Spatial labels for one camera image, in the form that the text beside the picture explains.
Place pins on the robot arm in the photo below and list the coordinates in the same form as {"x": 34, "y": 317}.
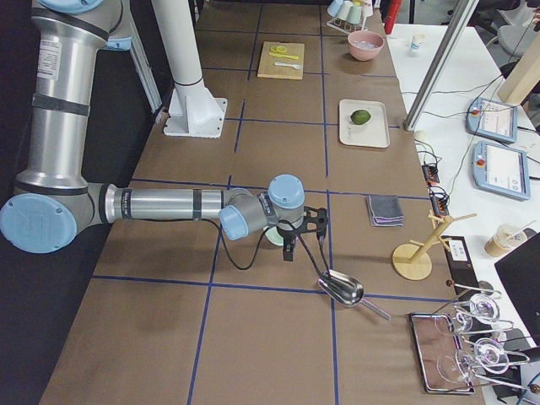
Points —
{"x": 53, "y": 203}

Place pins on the iced coffee cup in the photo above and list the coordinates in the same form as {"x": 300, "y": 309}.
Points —
{"x": 506, "y": 238}

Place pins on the black laptop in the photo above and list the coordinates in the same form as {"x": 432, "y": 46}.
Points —
{"x": 518, "y": 271}

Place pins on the black framed glass tray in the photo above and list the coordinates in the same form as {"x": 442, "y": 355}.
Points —
{"x": 434, "y": 341}

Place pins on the light green bowl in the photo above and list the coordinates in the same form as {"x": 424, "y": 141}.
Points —
{"x": 273, "y": 236}

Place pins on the pastel cups on rack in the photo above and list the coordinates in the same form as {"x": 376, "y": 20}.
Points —
{"x": 352, "y": 12}

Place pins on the clear ice cubes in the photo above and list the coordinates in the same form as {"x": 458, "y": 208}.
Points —
{"x": 365, "y": 44}

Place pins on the black power strip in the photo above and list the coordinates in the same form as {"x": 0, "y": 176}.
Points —
{"x": 437, "y": 195}

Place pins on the small white paper cup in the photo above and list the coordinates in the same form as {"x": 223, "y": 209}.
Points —
{"x": 416, "y": 43}

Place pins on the lower teach pendant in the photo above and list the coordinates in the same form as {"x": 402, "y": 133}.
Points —
{"x": 501, "y": 170}

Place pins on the upper teach pendant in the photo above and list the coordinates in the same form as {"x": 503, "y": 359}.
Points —
{"x": 492, "y": 119}

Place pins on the white rectangular tray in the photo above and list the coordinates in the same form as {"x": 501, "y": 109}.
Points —
{"x": 373, "y": 133}

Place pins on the wine glass rack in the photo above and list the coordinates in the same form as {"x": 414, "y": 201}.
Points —
{"x": 473, "y": 317}

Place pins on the grey folded cloth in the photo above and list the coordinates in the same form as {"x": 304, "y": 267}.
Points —
{"x": 384, "y": 210}

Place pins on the aluminium frame post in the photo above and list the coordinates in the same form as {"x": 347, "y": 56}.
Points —
{"x": 462, "y": 13}

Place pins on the metal ice scoop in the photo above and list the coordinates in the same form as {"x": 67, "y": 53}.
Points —
{"x": 348, "y": 291}

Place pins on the teach pendant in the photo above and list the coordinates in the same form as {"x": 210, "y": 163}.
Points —
{"x": 492, "y": 119}
{"x": 501, "y": 170}

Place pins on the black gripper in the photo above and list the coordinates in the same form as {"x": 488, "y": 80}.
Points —
{"x": 287, "y": 235}

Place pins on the wooden mug tree stand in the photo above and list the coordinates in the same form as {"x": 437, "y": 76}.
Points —
{"x": 411, "y": 260}

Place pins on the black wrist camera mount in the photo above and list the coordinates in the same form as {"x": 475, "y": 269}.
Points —
{"x": 315, "y": 220}

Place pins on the white wire cup rack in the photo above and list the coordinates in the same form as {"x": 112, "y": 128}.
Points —
{"x": 344, "y": 26}

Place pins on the pink bowl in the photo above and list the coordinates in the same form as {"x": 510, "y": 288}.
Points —
{"x": 364, "y": 55}

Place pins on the red fire extinguisher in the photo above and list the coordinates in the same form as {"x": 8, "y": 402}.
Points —
{"x": 391, "y": 15}

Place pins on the yellow plastic knife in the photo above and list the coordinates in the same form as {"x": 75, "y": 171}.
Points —
{"x": 283, "y": 55}

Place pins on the bamboo cutting board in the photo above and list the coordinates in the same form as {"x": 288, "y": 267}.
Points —
{"x": 266, "y": 68}

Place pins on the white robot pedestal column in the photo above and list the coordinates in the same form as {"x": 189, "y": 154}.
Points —
{"x": 193, "y": 111}

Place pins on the green lime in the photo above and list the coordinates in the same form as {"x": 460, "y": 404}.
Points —
{"x": 360, "y": 117}

